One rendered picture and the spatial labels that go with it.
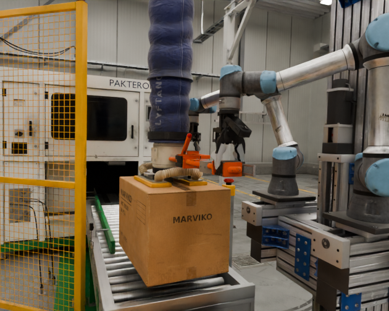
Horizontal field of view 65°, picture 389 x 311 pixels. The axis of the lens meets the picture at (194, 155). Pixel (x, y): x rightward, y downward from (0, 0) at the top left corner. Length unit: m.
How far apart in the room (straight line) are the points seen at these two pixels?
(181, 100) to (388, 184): 0.96
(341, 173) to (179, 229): 0.73
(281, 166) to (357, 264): 0.60
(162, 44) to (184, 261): 1.02
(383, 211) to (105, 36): 9.94
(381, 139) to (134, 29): 10.07
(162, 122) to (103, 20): 9.30
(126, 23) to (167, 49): 9.25
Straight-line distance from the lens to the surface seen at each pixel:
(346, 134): 1.45
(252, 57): 12.16
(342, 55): 1.22
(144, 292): 1.66
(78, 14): 2.12
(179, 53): 1.57
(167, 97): 1.54
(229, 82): 1.09
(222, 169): 1.06
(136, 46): 10.65
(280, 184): 1.56
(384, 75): 1.09
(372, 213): 1.21
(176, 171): 1.44
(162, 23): 1.63
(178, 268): 1.44
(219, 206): 1.44
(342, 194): 1.43
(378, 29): 1.09
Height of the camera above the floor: 1.30
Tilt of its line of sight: 3 degrees down
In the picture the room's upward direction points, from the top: 2 degrees clockwise
